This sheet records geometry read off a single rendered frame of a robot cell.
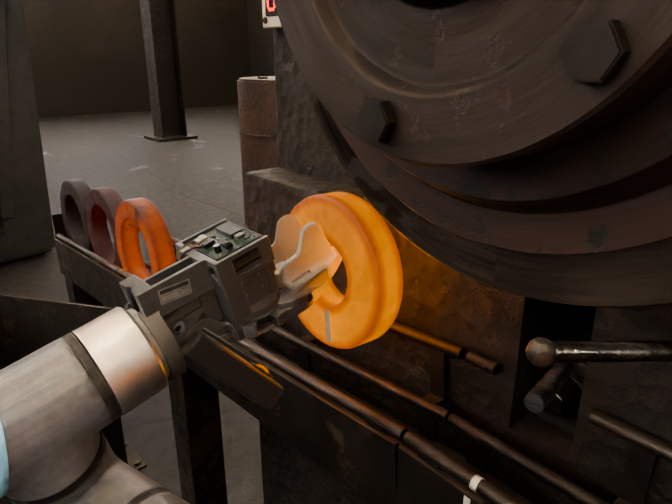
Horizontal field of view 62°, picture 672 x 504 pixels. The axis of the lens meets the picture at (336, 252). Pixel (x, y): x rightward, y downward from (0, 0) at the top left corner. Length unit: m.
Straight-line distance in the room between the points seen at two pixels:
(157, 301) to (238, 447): 1.24
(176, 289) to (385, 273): 0.18
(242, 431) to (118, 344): 1.29
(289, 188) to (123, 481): 0.40
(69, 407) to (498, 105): 0.33
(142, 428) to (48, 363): 1.36
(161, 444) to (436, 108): 1.51
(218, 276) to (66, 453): 0.16
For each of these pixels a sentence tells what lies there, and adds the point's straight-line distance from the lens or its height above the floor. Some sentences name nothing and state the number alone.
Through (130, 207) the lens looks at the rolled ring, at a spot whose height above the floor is 0.79.
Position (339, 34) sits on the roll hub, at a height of 1.04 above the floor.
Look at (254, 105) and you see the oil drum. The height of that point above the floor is 0.74.
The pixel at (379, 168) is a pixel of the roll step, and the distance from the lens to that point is 0.42.
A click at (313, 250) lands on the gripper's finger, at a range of 0.51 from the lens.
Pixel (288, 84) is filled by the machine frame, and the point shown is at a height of 0.99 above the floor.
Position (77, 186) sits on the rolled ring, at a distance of 1.32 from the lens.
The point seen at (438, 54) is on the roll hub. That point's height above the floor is 1.03.
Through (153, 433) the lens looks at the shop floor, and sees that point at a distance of 1.77.
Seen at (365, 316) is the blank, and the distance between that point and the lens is 0.52.
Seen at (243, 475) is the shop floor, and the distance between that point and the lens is 1.58.
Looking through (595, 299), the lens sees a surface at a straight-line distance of 0.36.
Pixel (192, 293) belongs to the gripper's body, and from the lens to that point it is 0.46.
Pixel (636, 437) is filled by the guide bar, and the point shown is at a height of 0.76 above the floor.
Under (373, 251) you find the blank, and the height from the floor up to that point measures 0.86.
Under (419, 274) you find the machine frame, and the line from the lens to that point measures 0.58.
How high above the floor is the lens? 1.03
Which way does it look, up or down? 20 degrees down
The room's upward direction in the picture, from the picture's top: straight up
